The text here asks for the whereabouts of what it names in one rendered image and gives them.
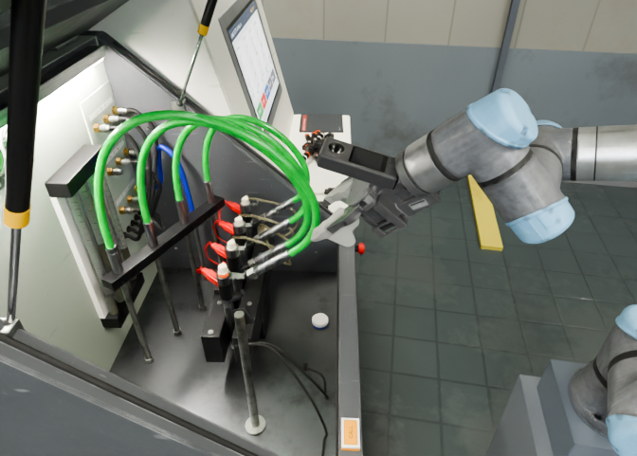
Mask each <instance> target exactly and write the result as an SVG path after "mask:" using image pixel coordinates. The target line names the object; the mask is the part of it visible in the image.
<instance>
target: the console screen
mask: <svg viewBox="0 0 637 456"><path fill-rule="evenodd" d="M218 22H219V25H220V28H221V30H222V32H223V35H224V38H225V41H226V44H227V49H228V51H229V54H230V57H231V60H232V62H233V65H234V68H235V70H236V73H237V76H238V79H239V82H240V85H241V87H242V89H243V92H244V95H245V98H246V103H247V106H248V109H249V111H250V114H251V116H252V117H254V118H256V119H260V120H262V121H265V122H266V123H268V124H270V125H272V124H273V121H274V117H275V115H276V111H277V108H278V105H279V101H280V98H281V94H282V86H281V82H280V79H279V75H278V72H277V69H276V66H275V63H274V60H273V56H272V53H271V50H270V46H269V43H268V40H267V37H266V34H265V30H264V25H263V21H262V18H261V14H260V12H259V9H258V5H257V2H256V0H235V1H234V2H233V3H232V4H231V5H230V6H229V7H228V8H227V9H226V10H225V11H224V12H223V13H222V14H221V15H220V16H219V17H218Z"/></svg>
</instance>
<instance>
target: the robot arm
mask: <svg viewBox="0 0 637 456"><path fill-rule="evenodd" d="M317 165H318V167H320V168H322V169H325V170H328V171H331V172H334V173H340V174H343V175H346V176H348V177H347V178H346V179H344V180H343V181H342V182H341V183H340V184H339V185H338V186H336V187H335V188H334V189H333V190H332V191H331V192H329V193H328V194H327V195H326V196H325V197H324V199H323V203H322V206H323V207H327V206H330V205H331V204H333V203H334V202H336V201H337V202H338V201H341V202H343V203H345V204H347V205H348V207H347V208H345V209H344V208H338V209H337V210H336V211H335V212H334V213H333V214H332V215H331V216H330V217H329V218H328V219H327V220H325V221H323V222H322V223H321V224H320V225H319V226H318V227H316V228H314V229H313V232H312V236H311V241H312V242H317V241H320V240H323V239H329V240H331V241H333V242H336V243H338V244H340V245H342V246H352V245H353V244H354V243H355V237H354V235H353V229H355V228H356V227H357V226H358V225H359V216H361V217H362V218H364V221H365V222H367V223H368V224H369V225H370V226H372V227H374V228H372V231H373V232H374V233H376V234H377V235H378V236H379V237H381V238H384V237H386V236H388V235H390V234H392V233H394V232H396V231H397V230H399V229H401V228H404V227H406V226H407V224H408V219H409V217H411V216H412V215H414V214H416V213H418V212H420V211H422V210H425V209H427V208H429V207H431V206H433V205H434V204H436V203H438V202H440V200H441V197H440V196H441V195H440V194H439V193H440V191H441V190H442V189H444V188H446V187H448V186H450V185H452V184H453V183H455V182H457V181H459V180H461V179H463V178H465V177H466V176H468V175H470V174H471V175H472V177H473V178H474V179H475V181H476V182H477V184H478V185H479V187H480V188H481V189H482V191H483V192H484V194H485V195H486V196H487V198H488V199H489V200H490V202H491V203H492V204H493V206H494V207H495V209H496V210H497V211H498V213H499V214H500V216H501V217H502V218H503V220H504V221H505V222H506V223H505V225H506V226H508V227H510V229H512V230H513V231H514V232H515V234H516V235H517V236H518V237H519V239H520V240H521V241H522V242H524V243H526V244H540V243H544V242H546V241H549V240H552V239H554V238H555V237H556V236H558V235H560V234H561V233H562V232H564V231H565V230H566V229H567V228H568V227H569V226H570V225H571V224H572V222H573V219H574V210H573V208H572V206H571V205H570V203H569V202H568V199H569V198H568V197H567V196H564V194H563V193H562V191H561V190H560V184H561V181H637V124H635V125H616V126H596V127H579V128H562V127H561V126H559V125H558V124H556V123H554V122H552V121H549V120H536V119H535V117H534V116H533V115H532V113H531V110H530V108H529V106H528V105H527V103H526V102H525V101H524V99H523V98H522V97H521V96H520V95H519V94H518V93H516V92H515V91H513V90H511V89H508V88H501V89H498V90H496V91H495V92H493V93H490V94H489V95H487V96H485V97H484V98H482V99H480V100H478V101H476V102H472V103H470V104H469V105H468V106H467V107H466V108H465V109H464V110H463V111H462V112H460V113H459V114H457V115H456V116H454V117H452V118H451V119H449V120H447V121H446V122H444V123H443V124H441V125H440V126H438V127H437V128H435V129H434V130H432V131H430V132H429V133H427V134H426V135H424V136H423V137H421V138H419V139H417V140H416V141H414V142H413V143H411V145H409V146H408V147H407V148H406V149H405V150H404V151H402V152H401V153H399V154H398V155H397V156H396V158H395V157H392V156H389V155H384V154H381V153H378V152H375V151H372V150H369V149H366V148H362V147H359V146H356V145H354V144H351V143H347V142H344V141H341V140H338V139H335V138H331V137H327V138H325V139H324V142H323V144H322V146H321V149H320V151H319V154H318V160H317ZM394 226H396V227H397V228H395V229H393V230H391V231H389V232H384V231H385V230H387V229H389V228H392V227H394ZM568 395H569V399H570V401H571V404H572V406H573V408H574V410H575V411H576V413H577V414H578V415H579V417H580V418H581V419H582V420H583V421H584V422H585V423H586V424H587V425H588V426H590V427H591V428H592V429H594V430H595V431H597V432H598V433H600V434H602V435H603V436H605V437H607V438H609V441H610V445H611V447H612V448H613V449H614V451H615V452H616V453H617V454H618V455H619V456H637V304H632V305H630V306H628V307H626V308H625V309H624V310H623V311H622V313H621V314H620V316H618V317H617V318H616V319H615V323H614V325H613V327H612V329H611V330H610V333H609V335H608V337H607V338H606V340H605V342H604V344H603V345H602V347H601V349H600V351H599V352H598V354H597V356H596V358H595V359H594V360H592V361H591V362H589V363H588V364H587V365H585V366H583V367H581V368H579V369H578V370H577V371H576V372H575V373H574V374H573V377H572V379H571V380H570V383H569V386H568Z"/></svg>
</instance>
